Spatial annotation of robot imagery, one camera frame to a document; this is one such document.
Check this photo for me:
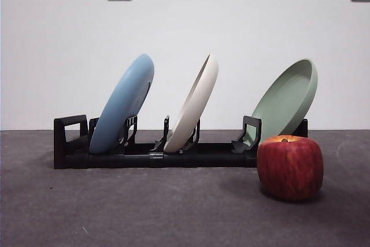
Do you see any pale green plate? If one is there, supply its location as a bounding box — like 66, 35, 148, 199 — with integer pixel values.
250, 58, 319, 145

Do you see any blue plate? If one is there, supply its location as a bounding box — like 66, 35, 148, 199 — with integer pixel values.
88, 53, 155, 155

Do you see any red apple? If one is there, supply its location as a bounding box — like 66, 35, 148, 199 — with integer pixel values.
256, 134, 324, 201

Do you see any black plate rack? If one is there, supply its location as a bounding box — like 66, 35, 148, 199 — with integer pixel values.
53, 114, 309, 170

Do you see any cream white plate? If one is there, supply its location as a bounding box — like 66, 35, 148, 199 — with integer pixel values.
163, 53, 220, 153

